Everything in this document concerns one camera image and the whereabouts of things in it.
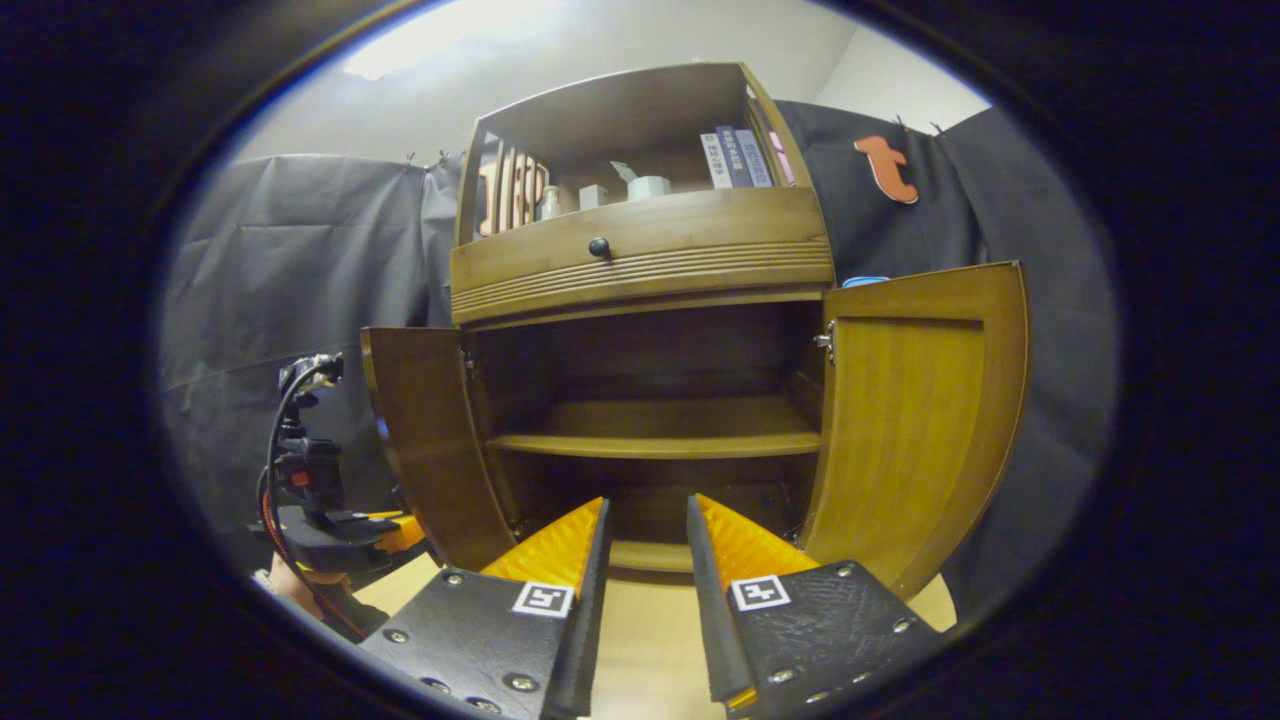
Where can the light blue book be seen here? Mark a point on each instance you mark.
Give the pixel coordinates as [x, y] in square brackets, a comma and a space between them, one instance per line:
[755, 158]

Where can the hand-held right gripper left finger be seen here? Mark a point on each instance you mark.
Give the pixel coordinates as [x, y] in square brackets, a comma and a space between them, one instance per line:
[590, 620]

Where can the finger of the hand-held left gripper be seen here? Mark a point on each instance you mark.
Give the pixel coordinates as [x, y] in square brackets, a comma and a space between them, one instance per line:
[370, 535]

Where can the small white box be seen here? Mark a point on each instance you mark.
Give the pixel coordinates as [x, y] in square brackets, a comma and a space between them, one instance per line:
[593, 198]

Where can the dark blue book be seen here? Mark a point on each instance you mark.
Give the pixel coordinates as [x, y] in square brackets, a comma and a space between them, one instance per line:
[735, 157]

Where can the white pump bottle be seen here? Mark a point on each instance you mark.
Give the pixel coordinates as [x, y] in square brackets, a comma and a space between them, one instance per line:
[550, 205]

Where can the black round drawer knob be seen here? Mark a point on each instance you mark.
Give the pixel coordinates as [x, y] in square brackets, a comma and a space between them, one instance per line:
[599, 247]

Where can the white cup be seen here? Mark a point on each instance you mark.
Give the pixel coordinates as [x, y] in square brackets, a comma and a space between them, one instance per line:
[650, 188]

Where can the white book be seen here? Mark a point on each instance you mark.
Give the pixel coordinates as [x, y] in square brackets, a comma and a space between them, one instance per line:
[716, 160]

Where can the wooden drawer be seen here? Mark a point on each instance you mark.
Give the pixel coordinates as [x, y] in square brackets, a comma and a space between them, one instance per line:
[700, 235]

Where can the pale green card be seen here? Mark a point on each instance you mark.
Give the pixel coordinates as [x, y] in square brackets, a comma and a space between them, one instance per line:
[625, 171]

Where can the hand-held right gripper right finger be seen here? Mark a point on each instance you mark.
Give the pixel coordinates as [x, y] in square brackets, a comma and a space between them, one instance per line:
[705, 610]

